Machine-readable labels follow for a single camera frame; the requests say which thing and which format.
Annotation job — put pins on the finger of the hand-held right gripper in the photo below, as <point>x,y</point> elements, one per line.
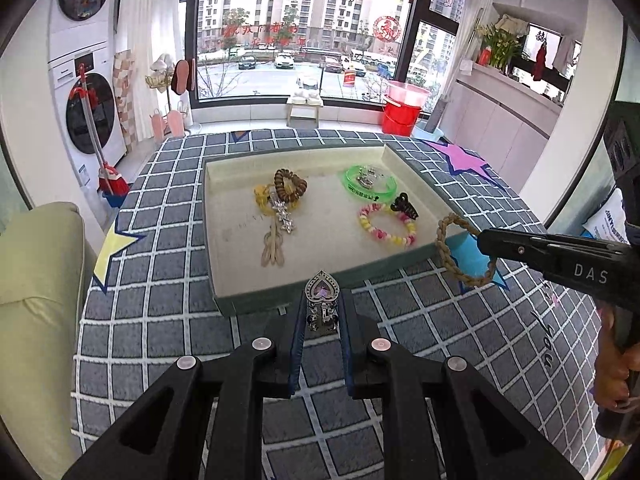
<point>510,247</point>

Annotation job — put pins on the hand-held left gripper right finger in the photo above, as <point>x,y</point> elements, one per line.
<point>347,340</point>

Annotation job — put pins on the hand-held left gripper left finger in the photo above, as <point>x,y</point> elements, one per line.
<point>299,330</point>

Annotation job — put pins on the silver heart hair clip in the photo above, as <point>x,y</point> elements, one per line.
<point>322,287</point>

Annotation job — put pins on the beige hair clip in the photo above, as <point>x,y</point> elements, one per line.
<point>272,252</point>

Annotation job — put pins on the green tray with cream lining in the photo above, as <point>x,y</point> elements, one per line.
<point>325,230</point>

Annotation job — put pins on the black claw hair clip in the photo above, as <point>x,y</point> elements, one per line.
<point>402,205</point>

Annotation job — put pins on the long silver rhinestone hair clip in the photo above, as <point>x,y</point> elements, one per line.
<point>281,212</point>

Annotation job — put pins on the small silver hair clip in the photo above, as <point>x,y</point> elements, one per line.
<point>367,176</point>

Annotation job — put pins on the person's right hand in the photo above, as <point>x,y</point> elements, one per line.
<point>607,370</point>

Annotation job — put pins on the white carrier bag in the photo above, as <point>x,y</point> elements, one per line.
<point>607,220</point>

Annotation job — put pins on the white counter cabinet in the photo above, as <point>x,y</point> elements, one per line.
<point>500,115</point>

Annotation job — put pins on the blue basin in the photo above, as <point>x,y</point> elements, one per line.
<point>430,134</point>

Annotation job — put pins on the red plastic bucket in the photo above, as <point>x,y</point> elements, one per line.
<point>400,120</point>

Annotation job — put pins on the red hanging ornament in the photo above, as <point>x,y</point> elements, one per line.
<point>539,65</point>

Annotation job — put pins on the red jar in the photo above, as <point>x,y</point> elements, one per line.
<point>484,56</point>

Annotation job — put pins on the bunch of flowers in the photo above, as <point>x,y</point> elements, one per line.
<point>497,42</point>

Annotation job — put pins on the white stool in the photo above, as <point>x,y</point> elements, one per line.
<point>304,105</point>

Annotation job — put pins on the white folded cloth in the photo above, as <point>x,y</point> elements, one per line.
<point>305,94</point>

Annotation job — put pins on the red mop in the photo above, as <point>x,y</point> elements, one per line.
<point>112,182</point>

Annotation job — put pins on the pink slipper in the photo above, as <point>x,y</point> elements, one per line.
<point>157,127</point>
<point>176,122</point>

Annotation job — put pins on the light green chair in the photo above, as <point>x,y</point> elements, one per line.
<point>40,285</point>

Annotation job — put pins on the brown slipper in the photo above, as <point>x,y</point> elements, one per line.
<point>181,76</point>

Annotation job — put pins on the checked folding board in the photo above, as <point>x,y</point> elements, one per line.
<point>124,95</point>

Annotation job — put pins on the white fluffy slippers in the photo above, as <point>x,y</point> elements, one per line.
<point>159,65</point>

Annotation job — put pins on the white washing machine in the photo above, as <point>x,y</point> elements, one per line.
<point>90,115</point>

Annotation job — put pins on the white curtain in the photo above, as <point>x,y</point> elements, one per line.
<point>150,25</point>

